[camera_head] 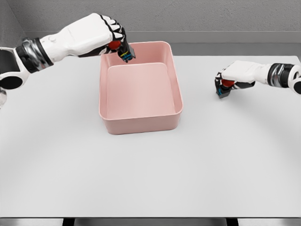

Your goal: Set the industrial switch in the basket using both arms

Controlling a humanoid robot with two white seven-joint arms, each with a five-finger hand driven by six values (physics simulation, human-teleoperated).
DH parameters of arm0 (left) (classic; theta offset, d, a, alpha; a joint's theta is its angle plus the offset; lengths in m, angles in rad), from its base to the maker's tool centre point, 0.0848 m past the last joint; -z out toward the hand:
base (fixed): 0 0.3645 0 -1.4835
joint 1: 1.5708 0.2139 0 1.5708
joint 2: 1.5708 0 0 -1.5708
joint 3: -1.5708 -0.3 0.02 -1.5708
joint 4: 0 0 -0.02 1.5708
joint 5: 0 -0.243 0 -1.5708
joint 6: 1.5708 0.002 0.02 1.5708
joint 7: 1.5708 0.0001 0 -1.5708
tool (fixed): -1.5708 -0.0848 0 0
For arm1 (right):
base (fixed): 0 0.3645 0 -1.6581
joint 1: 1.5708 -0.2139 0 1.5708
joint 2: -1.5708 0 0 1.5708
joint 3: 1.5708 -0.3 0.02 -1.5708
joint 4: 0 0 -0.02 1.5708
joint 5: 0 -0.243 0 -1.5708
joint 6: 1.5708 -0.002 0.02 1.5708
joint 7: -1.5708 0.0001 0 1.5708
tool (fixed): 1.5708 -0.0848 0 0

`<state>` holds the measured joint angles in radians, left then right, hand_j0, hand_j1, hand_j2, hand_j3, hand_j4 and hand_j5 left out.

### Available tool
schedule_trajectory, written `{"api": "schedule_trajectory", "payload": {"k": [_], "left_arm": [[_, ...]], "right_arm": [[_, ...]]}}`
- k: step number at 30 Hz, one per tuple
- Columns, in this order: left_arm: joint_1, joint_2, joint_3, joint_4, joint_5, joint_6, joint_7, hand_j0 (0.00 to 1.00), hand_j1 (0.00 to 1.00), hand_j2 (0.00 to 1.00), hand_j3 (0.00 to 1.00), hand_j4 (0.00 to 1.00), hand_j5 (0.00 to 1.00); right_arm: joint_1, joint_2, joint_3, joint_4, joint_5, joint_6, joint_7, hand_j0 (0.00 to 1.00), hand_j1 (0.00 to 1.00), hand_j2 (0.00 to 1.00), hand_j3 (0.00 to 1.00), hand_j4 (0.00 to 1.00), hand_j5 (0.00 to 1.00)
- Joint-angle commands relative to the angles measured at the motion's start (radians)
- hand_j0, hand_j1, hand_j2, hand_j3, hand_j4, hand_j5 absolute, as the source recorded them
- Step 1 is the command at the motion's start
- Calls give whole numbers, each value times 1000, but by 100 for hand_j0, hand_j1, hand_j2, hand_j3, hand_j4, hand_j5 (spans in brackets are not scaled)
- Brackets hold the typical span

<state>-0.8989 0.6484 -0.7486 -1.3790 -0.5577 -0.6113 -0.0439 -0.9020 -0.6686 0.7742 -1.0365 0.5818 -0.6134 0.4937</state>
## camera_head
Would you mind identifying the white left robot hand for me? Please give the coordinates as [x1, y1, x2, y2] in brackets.
[59, 13, 129, 58]

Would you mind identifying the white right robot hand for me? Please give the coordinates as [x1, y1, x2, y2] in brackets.
[214, 60, 257, 95]

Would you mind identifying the red-button industrial switch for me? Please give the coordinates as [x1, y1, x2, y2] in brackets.
[216, 79, 236, 99]
[108, 40, 137, 64]

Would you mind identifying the pink plastic basket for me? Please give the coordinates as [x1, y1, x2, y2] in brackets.
[98, 40, 184, 135]

